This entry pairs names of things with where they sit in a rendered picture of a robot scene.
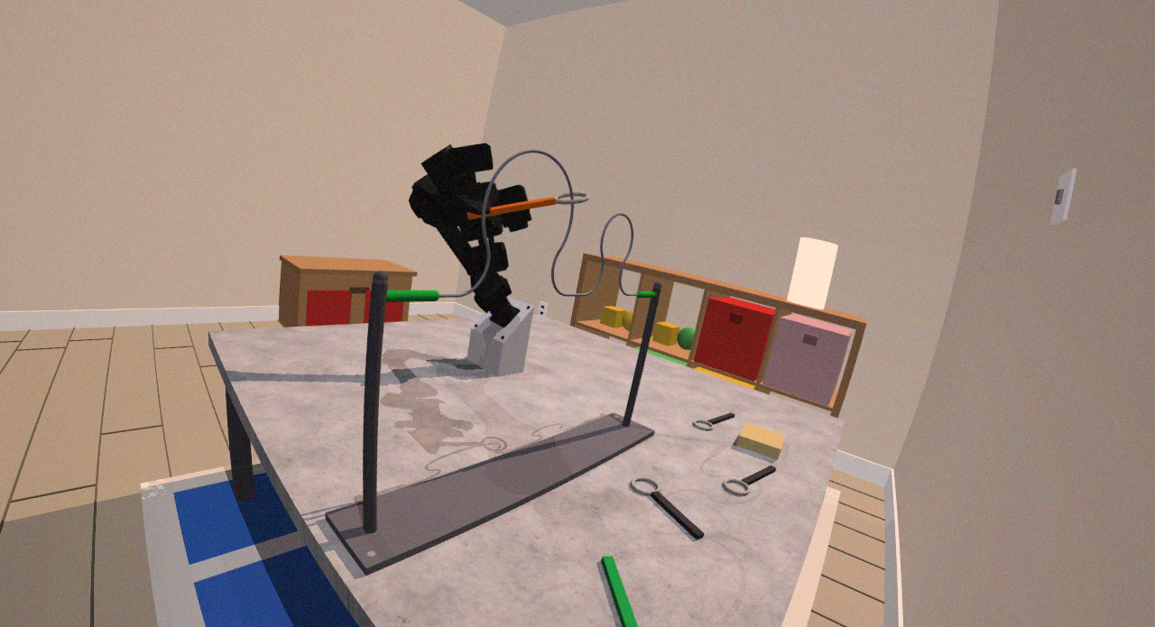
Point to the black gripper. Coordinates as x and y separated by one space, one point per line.
470 198

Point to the green handle with grey loop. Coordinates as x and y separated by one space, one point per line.
617 588

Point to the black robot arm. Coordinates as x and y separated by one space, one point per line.
431 199

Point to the grey ring with dark handle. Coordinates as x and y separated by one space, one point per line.
671 509
749 479
714 421

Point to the orange handle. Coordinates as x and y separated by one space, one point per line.
542 202

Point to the orange flat block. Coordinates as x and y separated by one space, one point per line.
760 440

